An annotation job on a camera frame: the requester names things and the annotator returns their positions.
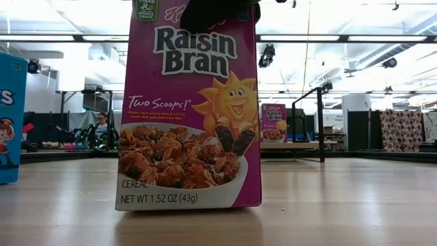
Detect Raisin Bran cereal box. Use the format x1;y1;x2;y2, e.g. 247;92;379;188
261;103;288;144
115;0;263;212

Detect wooden shelf black metal legs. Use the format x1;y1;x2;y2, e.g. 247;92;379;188
261;87;339;163

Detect Rice Krispies cereal box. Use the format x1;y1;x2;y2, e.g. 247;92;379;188
0;51;29;185

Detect dark monitor on stand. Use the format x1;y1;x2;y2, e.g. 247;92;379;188
81;89;114;113

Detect person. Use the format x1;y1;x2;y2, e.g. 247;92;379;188
94;112;111;150

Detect grey draped cloth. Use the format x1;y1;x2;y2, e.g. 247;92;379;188
68;109;100;137

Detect brown dotted cloth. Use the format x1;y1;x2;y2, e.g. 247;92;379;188
378;109;425;153

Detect light patterned cloth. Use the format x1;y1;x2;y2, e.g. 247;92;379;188
423;111;437;143

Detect black aluminium table frame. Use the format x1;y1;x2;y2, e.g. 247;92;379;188
0;33;437;164

